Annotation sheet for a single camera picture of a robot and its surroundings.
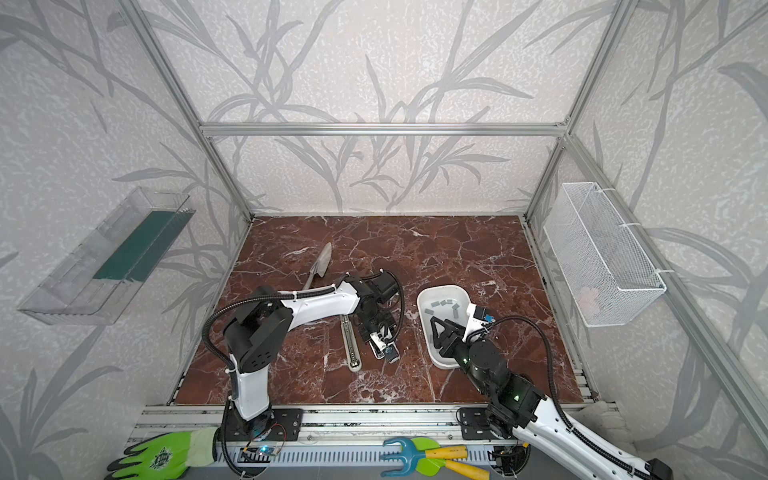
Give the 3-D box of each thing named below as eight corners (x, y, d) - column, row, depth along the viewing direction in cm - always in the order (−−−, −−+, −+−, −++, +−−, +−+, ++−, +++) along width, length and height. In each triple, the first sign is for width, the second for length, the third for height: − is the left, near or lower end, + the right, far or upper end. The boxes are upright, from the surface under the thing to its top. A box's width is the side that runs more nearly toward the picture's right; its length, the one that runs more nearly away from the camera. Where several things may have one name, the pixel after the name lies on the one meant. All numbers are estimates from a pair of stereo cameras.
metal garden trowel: (305, 289, 102) (303, 285, 100) (324, 246, 114) (323, 242, 112) (317, 291, 101) (315, 287, 99) (335, 248, 113) (334, 244, 111)
